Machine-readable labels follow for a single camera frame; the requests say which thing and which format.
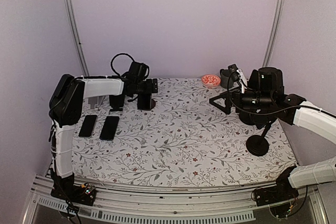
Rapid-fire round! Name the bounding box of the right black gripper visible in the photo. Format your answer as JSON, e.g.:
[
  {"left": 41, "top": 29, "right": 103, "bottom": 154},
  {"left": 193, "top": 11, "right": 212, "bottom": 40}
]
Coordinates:
[{"left": 209, "top": 86, "right": 274, "bottom": 114}]

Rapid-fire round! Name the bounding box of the black folding phone stand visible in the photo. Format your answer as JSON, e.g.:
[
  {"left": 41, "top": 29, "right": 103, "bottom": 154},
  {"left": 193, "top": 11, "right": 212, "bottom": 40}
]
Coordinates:
[{"left": 109, "top": 94, "right": 125, "bottom": 112}]

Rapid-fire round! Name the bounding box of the black round base phone stand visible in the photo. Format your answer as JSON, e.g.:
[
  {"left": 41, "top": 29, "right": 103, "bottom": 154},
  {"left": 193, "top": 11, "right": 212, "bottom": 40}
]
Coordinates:
[{"left": 151, "top": 99, "right": 156, "bottom": 109}]

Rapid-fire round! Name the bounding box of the white phone stand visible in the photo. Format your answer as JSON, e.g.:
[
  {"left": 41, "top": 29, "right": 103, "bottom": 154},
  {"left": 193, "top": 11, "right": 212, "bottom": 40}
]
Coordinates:
[{"left": 88, "top": 96, "right": 104, "bottom": 110}]

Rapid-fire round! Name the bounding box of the black phone blue edge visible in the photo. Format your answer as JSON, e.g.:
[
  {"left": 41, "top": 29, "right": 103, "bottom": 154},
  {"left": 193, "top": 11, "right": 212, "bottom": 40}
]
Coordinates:
[{"left": 99, "top": 116, "right": 119, "bottom": 141}]

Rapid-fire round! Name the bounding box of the black phone silver edge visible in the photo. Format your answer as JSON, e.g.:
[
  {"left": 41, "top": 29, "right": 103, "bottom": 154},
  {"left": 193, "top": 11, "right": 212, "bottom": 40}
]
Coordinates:
[{"left": 78, "top": 115, "right": 98, "bottom": 138}]

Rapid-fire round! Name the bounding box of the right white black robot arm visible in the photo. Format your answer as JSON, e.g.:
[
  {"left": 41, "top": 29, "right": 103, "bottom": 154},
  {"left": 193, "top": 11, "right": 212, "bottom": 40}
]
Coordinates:
[{"left": 209, "top": 65, "right": 335, "bottom": 156}]

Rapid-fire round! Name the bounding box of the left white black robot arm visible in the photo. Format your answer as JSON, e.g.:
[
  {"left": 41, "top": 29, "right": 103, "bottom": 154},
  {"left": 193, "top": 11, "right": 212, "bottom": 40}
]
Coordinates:
[{"left": 49, "top": 61, "right": 158, "bottom": 179}]

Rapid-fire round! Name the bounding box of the black tall round-base stand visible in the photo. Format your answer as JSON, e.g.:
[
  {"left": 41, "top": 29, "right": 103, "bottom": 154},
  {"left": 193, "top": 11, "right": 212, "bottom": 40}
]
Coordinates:
[{"left": 246, "top": 122, "right": 272, "bottom": 157}]

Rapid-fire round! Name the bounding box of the red white patterned bowl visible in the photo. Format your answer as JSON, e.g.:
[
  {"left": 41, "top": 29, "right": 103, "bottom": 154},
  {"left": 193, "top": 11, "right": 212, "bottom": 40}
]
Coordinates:
[{"left": 201, "top": 74, "right": 221, "bottom": 88}]

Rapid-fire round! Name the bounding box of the dark grey mug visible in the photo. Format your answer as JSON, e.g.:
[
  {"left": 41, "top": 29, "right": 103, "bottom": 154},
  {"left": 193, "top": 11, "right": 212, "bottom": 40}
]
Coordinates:
[{"left": 219, "top": 69, "right": 234, "bottom": 89}]

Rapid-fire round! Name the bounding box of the floral patterned table mat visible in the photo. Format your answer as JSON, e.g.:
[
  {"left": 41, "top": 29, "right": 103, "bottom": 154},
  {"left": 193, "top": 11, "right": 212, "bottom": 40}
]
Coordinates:
[{"left": 71, "top": 78, "right": 297, "bottom": 187}]

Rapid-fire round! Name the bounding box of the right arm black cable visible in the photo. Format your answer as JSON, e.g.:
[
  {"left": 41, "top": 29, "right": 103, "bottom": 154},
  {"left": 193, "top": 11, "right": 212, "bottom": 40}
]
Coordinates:
[{"left": 227, "top": 73, "right": 336, "bottom": 120}]

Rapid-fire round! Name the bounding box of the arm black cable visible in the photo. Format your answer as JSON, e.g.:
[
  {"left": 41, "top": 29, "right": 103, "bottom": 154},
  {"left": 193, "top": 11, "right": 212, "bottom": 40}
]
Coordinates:
[
  {"left": 227, "top": 73, "right": 336, "bottom": 120},
  {"left": 110, "top": 52, "right": 136, "bottom": 78}
]

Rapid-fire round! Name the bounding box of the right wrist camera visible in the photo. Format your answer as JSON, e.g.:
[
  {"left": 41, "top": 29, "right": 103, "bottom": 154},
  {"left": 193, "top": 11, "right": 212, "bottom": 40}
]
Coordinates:
[{"left": 228, "top": 64, "right": 247, "bottom": 93}]

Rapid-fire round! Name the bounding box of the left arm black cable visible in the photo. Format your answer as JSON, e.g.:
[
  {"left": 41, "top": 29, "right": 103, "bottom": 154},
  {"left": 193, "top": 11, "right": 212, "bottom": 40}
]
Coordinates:
[{"left": 110, "top": 52, "right": 136, "bottom": 78}]

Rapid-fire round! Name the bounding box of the right aluminium frame post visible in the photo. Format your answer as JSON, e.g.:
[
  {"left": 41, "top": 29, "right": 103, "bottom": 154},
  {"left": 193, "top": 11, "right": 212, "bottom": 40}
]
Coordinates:
[{"left": 262, "top": 0, "right": 285, "bottom": 67}]

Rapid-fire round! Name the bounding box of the aluminium frame post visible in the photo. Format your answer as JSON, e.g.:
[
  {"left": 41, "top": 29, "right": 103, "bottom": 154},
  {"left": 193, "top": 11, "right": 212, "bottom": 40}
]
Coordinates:
[
  {"left": 262, "top": 0, "right": 285, "bottom": 67},
  {"left": 64, "top": 0, "right": 89, "bottom": 76}
]

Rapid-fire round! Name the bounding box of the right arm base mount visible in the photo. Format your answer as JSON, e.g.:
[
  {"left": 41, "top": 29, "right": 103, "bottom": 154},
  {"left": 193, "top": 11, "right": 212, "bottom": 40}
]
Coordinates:
[{"left": 250, "top": 165, "right": 299, "bottom": 219}]

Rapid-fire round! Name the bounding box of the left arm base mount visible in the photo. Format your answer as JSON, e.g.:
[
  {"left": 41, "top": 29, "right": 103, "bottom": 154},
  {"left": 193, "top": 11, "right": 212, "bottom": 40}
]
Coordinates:
[{"left": 51, "top": 181, "right": 97, "bottom": 206}]

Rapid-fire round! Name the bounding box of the front aluminium rail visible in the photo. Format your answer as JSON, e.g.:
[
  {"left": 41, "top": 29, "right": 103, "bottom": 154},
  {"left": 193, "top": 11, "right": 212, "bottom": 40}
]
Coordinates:
[{"left": 22, "top": 175, "right": 329, "bottom": 223}]

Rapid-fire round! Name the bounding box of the left aluminium frame post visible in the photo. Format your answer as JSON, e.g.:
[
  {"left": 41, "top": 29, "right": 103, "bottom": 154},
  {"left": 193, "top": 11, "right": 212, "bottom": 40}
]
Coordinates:
[{"left": 64, "top": 0, "right": 89, "bottom": 76}]

